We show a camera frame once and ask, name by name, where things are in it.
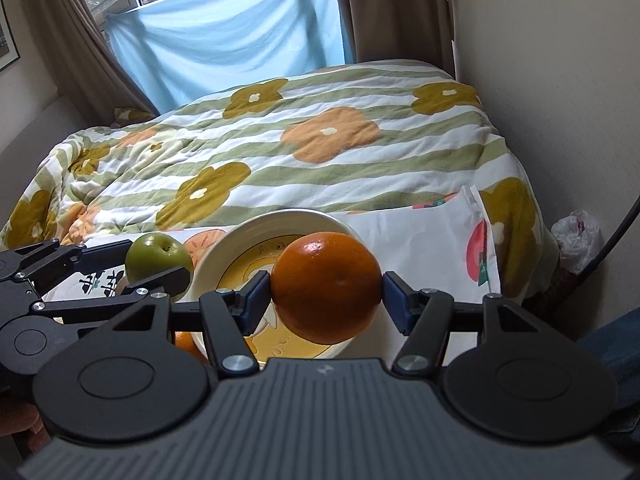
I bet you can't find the mandarin orange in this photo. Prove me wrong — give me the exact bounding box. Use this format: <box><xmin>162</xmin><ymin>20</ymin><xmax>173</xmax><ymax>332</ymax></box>
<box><xmin>174</xmin><ymin>332</ymin><xmax>208</xmax><ymax>364</ymax></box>

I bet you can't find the large green apple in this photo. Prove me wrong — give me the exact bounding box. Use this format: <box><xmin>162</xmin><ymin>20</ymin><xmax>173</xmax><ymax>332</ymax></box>
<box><xmin>125</xmin><ymin>232</ymin><xmax>194</xmax><ymax>285</ymax></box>

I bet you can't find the person right hand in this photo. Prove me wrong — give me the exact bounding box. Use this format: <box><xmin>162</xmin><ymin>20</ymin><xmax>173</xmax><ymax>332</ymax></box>
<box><xmin>0</xmin><ymin>401</ymin><xmax>50</xmax><ymax>452</ymax></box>

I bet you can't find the cream bowl with duck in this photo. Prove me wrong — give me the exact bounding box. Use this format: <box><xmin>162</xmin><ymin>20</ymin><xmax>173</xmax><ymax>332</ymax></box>
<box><xmin>184</xmin><ymin>209</ymin><xmax>359</xmax><ymax>365</ymax></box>

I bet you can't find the white fruit print cloth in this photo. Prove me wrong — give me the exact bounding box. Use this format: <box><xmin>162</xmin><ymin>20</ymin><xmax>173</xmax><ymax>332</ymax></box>
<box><xmin>46</xmin><ymin>188</ymin><xmax>501</xmax><ymax>364</ymax></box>

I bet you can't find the floral striped quilt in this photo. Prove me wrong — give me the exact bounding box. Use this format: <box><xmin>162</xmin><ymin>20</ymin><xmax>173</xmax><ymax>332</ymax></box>
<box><xmin>1</xmin><ymin>60</ymin><xmax>559</xmax><ymax>298</ymax></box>

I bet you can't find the grey headboard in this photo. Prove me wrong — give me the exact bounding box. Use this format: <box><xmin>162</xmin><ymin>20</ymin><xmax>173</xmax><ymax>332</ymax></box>
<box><xmin>0</xmin><ymin>96</ymin><xmax>89</xmax><ymax>224</ymax></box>

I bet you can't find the white plastic bag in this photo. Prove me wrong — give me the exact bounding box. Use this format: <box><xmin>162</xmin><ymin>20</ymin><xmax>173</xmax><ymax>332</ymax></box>
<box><xmin>551</xmin><ymin>209</ymin><xmax>603</xmax><ymax>274</ymax></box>

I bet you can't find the brown left curtain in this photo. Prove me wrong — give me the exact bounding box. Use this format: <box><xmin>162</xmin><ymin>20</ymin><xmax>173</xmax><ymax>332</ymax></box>
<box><xmin>22</xmin><ymin>0</ymin><xmax>160</xmax><ymax>126</ymax></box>

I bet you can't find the brown curtain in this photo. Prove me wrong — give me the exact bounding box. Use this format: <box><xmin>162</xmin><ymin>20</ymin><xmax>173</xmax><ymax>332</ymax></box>
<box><xmin>22</xmin><ymin>0</ymin><xmax>160</xmax><ymax>126</ymax></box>
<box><xmin>337</xmin><ymin>0</ymin><xmax>454</xmax><ymax>75</ymax></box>

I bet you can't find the framed houses picture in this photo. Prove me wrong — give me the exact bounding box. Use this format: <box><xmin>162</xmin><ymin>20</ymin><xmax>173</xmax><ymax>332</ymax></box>
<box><xmin>0</xmin><ymin>0</ymin><xmax>20</xmax><ymax>70</ymax></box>

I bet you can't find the brown right curtain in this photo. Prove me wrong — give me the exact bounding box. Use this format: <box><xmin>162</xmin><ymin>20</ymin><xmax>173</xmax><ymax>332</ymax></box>
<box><xmin>337</xmin><ymin>0</ymin><xmax>454</xmax><ymax>75</ymax></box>

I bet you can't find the light blue window cloth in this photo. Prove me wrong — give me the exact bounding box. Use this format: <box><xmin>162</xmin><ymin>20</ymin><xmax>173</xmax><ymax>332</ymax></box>
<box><xmin>105</xmin><ymin>0</ymin><xmax>354</xmax><ymax>113</ymax></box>

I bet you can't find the black cable on wall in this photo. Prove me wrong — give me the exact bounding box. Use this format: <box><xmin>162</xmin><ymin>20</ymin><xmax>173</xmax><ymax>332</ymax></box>
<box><xmin>579</xmin><ymin>204</ymin><xmax>640</xmax><ymax>281</ymax></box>

